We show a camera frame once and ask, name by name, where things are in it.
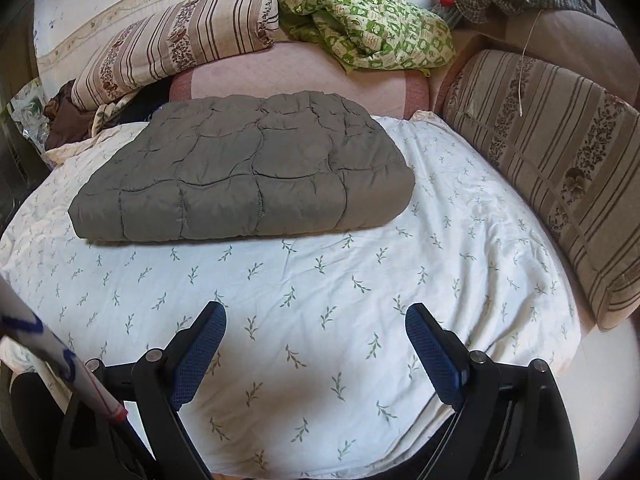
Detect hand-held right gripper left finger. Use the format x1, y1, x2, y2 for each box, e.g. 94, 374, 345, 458
52, 301, 227, 480

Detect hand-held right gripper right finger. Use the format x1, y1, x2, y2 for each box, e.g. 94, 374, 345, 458
405, 303, 582, 480

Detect grey quilted jacket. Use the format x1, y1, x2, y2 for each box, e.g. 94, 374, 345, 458
67, 90, 416, 243

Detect white leaf print bedsheet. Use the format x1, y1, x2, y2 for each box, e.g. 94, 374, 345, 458
0, 110, 583, 478

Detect white printed tube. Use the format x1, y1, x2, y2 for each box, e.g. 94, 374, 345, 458
0, 274, 129, 422

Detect striped floral sofa cushion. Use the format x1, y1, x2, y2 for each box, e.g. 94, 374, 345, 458
434, 49, 640, 332

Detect cream floral cloth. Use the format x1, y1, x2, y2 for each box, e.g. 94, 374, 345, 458
90, 100, 132, 137

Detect dark clothing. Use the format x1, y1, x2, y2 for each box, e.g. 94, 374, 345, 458
117, 77, 173, 123

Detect brown clothing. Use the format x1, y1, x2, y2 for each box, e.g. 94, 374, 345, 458
42, 82, 98, 152

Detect floral printed bag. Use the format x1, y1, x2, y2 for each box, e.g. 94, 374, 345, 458
9, 82, 53, 158

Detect pink bed mat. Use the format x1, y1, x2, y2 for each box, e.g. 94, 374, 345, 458
169, 37, 431, 120

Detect striped floral pillow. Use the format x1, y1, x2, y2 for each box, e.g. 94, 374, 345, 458
70, 0, 281, 111

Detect green patterned blanket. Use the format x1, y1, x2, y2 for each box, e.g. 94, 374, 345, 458
269, 0, 457, 77

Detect grey knit cloth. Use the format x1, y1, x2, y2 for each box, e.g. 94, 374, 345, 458
429, 2, 468, 31

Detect brown sofa backrest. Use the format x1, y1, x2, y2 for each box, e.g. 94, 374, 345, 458
477, 6, 623, 108

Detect white cord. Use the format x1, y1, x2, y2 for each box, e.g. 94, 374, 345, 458
517, 9, 544, 117

